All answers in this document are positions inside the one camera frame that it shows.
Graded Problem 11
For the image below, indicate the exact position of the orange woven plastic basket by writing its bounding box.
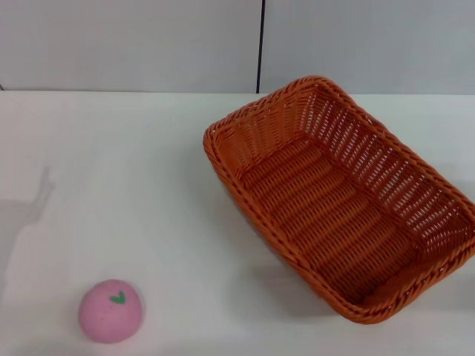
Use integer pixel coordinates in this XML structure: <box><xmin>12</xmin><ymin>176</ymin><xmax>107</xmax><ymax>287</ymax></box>
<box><xmin>202</xmin><ymin>75</ymin><xmax>475</xmax><ymax>325</ymax></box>

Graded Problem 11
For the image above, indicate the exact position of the pink peach toy ball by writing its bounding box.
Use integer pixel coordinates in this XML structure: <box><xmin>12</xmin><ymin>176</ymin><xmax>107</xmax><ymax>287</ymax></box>
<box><xmin>77</xmin><ymin>278</ymin><xmax>147</xmax><ymax>344</ymax></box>

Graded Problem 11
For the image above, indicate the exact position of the black vertical wall strip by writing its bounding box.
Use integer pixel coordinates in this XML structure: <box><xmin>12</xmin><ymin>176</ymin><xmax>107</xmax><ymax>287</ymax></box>
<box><xmin>255</xmin><ymin>0</ymin><xmax>266</xmax><ymax>94</ymax></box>

